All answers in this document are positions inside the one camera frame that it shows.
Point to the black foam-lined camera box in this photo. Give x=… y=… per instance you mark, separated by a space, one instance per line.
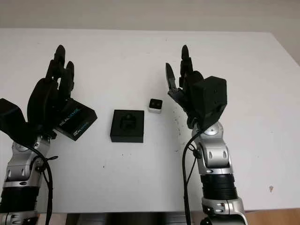
x=117 y=137

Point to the grey robot torso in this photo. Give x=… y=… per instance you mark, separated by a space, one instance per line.
x=131 y=219

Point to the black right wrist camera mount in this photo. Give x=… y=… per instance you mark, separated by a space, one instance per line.
x=211 y=98

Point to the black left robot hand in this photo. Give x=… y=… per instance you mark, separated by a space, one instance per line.
x=43 y=100

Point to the small silver RealSense camera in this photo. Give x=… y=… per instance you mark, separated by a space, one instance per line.
x=155 y=106

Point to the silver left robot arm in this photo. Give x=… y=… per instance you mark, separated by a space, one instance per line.
x=18 y=168

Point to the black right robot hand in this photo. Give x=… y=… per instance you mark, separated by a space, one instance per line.
x=186 y=93

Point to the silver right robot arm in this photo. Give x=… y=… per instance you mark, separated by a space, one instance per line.
x=216 y=159

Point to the black RealSense box lid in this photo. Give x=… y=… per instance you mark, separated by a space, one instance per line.
x=80 y=120

